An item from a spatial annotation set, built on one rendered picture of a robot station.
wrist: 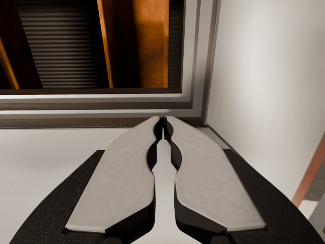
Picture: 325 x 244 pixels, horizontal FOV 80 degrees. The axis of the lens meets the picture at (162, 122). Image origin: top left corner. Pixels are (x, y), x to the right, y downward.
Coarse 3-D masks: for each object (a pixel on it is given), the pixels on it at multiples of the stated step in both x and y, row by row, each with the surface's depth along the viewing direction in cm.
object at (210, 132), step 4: (208, 128) 14; (208, 132) 14; (212, 132) 14; (212, 136) 14; (216, 136) 14; (216, 140) 15; (220, 140) 15; (220, 144) 15; (224, 144) 15; (224, 148) 15; (228, 148) 15; (240, 156) 15; (192, 240) 21; (196, 240) 21
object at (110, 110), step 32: (192, 0) 13; (192, 32) 14; (192, 64) 15; (0, 96) 16; (32, 96) 16; (64, 96) 16; (96, 96) 16; (128, 96) 16; (160, 96) 16; (192, 96) 15
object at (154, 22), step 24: (120, 0) 25; (144, 0) 25; (168, 0) 21; (120, 24) 26; (144, 24) 26; (168, 24) 23; (120, 48) 28; (144, 48) 28; (168, 48) 24; (120, 72) 30; (144, 72) 30; (168, 72) 25
